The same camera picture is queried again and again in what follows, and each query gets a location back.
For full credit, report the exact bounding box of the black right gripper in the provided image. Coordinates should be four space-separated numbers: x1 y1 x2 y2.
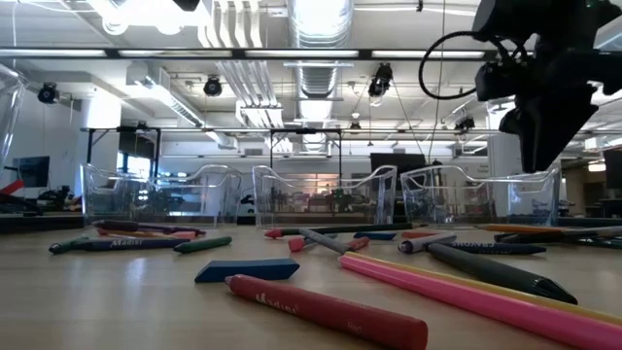
471 0 604 174

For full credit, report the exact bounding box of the black pen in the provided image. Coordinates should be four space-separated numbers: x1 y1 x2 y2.
494 231 568 244
427 242 579 306

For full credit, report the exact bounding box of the gray pencil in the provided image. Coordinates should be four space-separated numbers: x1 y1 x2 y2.
558 225 622 238

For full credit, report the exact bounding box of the dark blue marker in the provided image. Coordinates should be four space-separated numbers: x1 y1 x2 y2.
439 241 548 257

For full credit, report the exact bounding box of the lavender pen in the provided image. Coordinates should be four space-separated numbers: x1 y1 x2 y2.
397 232 458 255

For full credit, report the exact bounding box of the yellow pencil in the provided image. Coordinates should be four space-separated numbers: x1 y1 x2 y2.
347 251 622 327

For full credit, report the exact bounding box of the dark green pencil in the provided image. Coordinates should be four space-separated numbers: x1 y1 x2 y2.
264 223 414 240

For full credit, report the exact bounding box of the purple pen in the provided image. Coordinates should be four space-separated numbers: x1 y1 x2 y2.
91 219 208 237

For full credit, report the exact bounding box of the blue Madisi crayon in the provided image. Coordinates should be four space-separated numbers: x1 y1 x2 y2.
72 237 190 253

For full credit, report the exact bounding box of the blue wedge eraser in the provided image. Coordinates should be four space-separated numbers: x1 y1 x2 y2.
193 258 301 284

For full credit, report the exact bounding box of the clear plastic bin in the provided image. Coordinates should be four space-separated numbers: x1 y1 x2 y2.
251 163 398 229
399 163 563 228
0 62 28 176
81 163 243 228

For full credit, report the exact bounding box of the black monitor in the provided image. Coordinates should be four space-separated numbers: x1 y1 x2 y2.
13 156 51 189
369 153 428 192
603 148 622 191

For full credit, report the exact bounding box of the red and black equipment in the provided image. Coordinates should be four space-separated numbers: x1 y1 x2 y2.
0 178 45 216

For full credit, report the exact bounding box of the large red Madisi crayon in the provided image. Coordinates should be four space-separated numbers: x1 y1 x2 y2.
225 273 430 350

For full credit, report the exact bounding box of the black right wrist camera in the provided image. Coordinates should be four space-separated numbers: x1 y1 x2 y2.
474 60 525 102

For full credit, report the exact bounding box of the black overhead frame bar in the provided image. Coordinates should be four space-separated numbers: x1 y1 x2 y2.
0 47 492 61

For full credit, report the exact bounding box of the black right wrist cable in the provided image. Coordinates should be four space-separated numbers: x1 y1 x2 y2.
418 31 492 101

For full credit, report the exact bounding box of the silver ceiling duct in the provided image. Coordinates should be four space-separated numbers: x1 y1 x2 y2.
286 0 356 153

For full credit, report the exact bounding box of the black table frame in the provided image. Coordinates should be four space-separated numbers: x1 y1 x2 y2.
0 212 622 235

